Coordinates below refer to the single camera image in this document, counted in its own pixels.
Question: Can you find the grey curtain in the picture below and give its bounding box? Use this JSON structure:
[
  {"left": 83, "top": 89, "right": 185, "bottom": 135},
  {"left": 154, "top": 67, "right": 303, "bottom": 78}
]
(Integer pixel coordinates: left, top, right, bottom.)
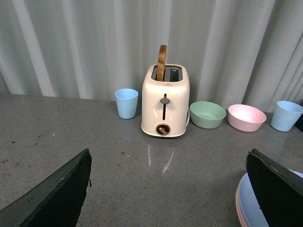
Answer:
[{"left": 0, "top": 0, "right": 303, "bottom": 112}]

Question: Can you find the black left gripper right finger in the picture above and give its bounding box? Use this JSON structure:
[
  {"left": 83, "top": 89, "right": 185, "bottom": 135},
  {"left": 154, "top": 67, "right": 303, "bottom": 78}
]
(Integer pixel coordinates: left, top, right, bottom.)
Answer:
[{"left": 246, "top": 148, "right": 303, "bottom": 227}]

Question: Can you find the light blue cup behind toaster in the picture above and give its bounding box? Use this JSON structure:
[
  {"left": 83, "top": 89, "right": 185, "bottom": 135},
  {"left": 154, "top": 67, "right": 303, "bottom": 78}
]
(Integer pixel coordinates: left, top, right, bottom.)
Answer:
[{"left": 115, "top": 88, "right": 139, "bottom": 119}]

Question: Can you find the green bowl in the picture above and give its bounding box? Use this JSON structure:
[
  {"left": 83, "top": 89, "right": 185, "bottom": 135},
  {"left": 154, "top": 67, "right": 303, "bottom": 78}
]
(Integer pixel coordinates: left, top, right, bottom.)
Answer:
[{"left": 189, "top": 101, "right": 226, "bottom": 129}]

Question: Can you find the pink plate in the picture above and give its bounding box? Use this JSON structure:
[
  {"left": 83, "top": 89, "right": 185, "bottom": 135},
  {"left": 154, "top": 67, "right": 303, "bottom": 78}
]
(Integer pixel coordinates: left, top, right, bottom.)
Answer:
[{"left": 235, "top": 188, "right": 247, "bottom": 227}]

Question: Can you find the pink bowl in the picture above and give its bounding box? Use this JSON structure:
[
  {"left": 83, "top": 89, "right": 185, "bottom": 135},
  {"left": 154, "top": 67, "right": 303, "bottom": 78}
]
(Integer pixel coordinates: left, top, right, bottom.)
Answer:
[{"left": 228, "top": 104, "right": 267, "bottom": 132}]

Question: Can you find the dark blue pot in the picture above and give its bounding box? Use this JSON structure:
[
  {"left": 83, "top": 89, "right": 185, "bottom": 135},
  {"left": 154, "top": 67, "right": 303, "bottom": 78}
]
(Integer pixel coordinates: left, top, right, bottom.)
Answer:
[{"left": 295, "top": 114, "right": 303, "bottom": 132}]

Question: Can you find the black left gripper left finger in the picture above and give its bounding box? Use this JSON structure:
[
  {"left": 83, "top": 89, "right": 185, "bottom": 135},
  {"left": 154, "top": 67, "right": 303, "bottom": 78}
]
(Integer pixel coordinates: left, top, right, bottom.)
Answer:
[{"left": 0, "top": 149, "right": 92, "bottom": 227}]

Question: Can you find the blue plate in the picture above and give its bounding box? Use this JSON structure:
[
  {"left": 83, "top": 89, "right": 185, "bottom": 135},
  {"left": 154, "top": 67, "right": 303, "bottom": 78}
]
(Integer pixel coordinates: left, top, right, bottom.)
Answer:
[{"left": 238, "top": 173, "right": 303, "bottom": 227}]

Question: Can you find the cream white toaster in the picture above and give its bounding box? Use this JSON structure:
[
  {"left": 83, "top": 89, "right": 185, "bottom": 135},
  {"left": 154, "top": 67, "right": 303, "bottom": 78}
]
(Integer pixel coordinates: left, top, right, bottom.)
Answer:
[{"left": 141, "top": 64, "right": 190, "bottom": 138}]

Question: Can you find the brown bread slice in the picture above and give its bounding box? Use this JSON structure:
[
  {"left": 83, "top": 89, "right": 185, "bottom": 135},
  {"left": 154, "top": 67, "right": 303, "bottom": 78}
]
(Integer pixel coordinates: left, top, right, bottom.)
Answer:
[{"left": 156, "top": 45, "right": 167, "bottom": 81}]

